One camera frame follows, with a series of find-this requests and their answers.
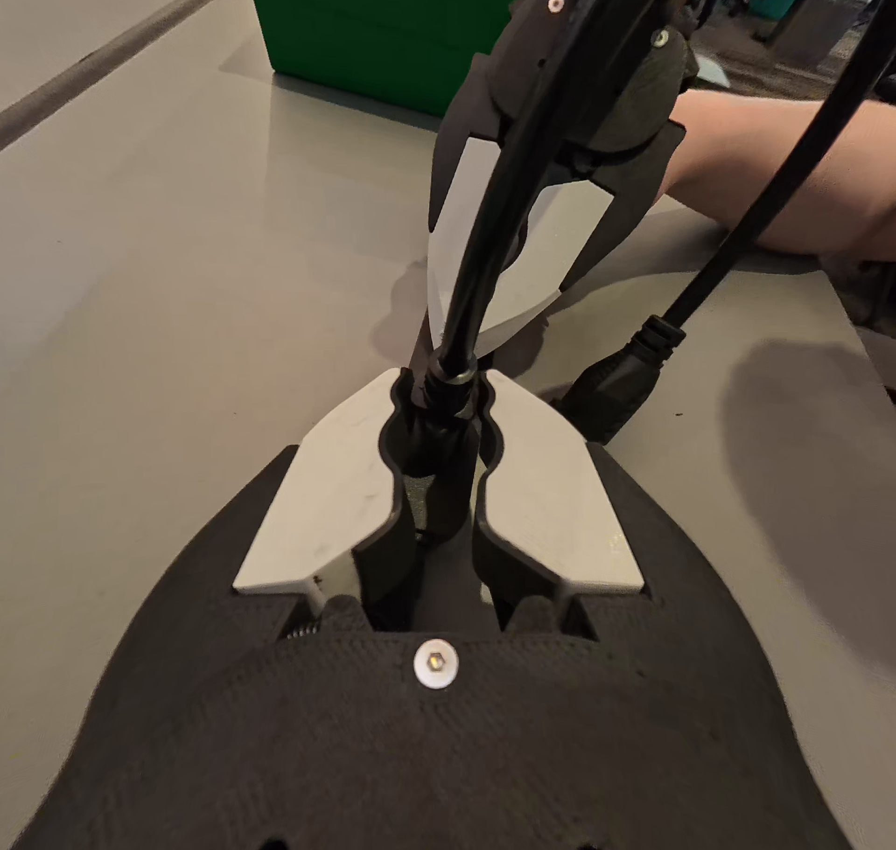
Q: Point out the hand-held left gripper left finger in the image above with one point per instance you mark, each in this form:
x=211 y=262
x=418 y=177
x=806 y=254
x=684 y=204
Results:
x=329 y=500

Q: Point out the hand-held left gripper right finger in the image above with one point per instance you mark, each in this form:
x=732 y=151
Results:
x=560 y=500

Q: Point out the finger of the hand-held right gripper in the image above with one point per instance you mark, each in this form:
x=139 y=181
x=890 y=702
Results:
x=553 y=255
x=458 y=213

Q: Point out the black power strip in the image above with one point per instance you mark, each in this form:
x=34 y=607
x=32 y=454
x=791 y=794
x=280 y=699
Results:
x=448 y=514

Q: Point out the person's right forearm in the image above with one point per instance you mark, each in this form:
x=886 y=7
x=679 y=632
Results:
x=847 y=199

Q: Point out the grey waste bin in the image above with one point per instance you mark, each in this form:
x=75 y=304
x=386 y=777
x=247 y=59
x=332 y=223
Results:
x=826 y=24

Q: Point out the green plastic bin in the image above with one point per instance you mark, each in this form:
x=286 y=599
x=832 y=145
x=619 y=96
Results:
x=364 y=24

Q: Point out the person's dark clothing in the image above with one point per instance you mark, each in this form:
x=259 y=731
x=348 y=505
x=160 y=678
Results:
x=871 y=304

